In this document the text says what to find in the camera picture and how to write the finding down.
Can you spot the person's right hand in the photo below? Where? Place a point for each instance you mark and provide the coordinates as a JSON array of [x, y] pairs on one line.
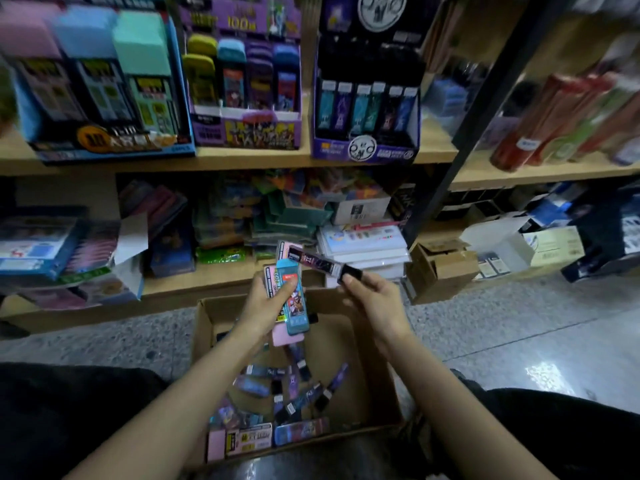
[[380, 305]]

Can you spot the person's left hand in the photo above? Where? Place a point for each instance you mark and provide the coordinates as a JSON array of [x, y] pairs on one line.
[[265, 310]]

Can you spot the brown cardboard box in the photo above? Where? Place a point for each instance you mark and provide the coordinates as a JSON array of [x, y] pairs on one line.
[[350, 335]]

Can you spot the pile of pencil lead cases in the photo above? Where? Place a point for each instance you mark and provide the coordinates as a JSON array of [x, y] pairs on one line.
[[290, 395]]

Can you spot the wooden shelf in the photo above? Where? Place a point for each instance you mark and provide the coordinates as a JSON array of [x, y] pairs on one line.
[[300, 160]]

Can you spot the black and white display box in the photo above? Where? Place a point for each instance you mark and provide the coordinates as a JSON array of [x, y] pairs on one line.
[[360, 145]]

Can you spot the purple display box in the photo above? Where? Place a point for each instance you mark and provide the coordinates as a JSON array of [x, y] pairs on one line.
[[245, 130]]

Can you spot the blue display box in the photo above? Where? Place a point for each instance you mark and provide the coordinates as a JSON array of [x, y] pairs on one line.
[[100, 140]]

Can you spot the person's left forearm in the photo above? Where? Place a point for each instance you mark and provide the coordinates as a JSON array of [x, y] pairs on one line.
[[170, 415]]

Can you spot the person's right forearm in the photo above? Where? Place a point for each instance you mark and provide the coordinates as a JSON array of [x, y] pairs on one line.
[[460, 415]]

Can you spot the stack of white packets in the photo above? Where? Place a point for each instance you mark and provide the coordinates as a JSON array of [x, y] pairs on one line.
[[365, 250]]

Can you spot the small open brown carton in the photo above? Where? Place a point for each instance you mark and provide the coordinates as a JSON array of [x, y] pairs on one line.
[[440, 270]]

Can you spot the heap of green teal packs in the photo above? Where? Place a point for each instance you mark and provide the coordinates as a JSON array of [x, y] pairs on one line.
[[260, 220]]

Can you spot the white printed carton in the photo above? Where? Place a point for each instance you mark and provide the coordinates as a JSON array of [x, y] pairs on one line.
[[362, 210]]

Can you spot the black plastic basket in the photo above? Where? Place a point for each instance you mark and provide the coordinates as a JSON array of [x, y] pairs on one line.
[[605, 235]]

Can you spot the red cylinder containers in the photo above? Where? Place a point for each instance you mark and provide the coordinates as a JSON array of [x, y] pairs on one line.
[[550, 125]]

